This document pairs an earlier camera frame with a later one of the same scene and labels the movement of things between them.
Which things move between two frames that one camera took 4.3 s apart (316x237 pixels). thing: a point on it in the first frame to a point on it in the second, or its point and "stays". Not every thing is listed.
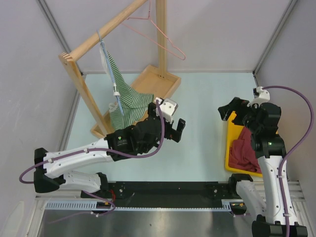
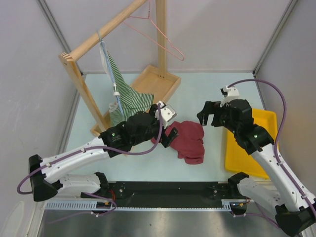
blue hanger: (116, 86) stays
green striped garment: (131, 104) stays
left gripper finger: (181, 124) to (173, 134)
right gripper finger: (225, 111) to (203, 116)
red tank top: (241, 155) to (188, 143)
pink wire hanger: (159, 29) stays
